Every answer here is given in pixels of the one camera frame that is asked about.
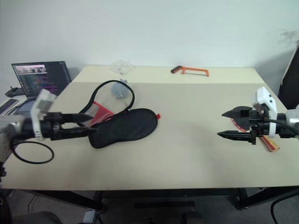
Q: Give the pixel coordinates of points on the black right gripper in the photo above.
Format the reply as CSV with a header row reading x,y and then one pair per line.
x,y
259,126

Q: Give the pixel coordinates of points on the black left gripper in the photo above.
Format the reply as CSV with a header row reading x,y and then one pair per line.
x,y
51,127

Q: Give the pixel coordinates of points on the red ping pong paddle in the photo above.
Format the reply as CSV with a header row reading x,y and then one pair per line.
x,y
243,121

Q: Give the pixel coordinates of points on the black ping pong paddle cover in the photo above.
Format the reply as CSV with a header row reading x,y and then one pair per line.
x,y
126,128

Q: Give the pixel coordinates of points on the open laptop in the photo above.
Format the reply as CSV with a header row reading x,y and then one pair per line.
x,y
44,79

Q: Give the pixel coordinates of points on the grey round gadget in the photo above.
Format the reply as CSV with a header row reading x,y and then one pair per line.
x,y
119,89

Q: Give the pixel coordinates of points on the orange hacksaw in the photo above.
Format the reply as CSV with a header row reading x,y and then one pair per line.
x,y
194,70

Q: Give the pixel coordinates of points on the black handheld controller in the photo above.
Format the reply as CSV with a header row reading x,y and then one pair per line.
x,y
14,91

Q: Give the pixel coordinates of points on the dark smartphone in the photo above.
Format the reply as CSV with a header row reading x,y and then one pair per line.
x,y
8,105

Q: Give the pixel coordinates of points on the clear plastic bag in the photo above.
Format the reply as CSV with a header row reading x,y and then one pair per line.
x,y
121,66

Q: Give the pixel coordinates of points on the black office chair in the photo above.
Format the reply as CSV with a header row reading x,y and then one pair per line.
x,y
290,77

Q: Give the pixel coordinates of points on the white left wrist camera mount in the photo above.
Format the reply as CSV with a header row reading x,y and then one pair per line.
x,y
40,105

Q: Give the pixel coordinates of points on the black table frame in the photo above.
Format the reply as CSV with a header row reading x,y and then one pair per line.
x,y
163,193

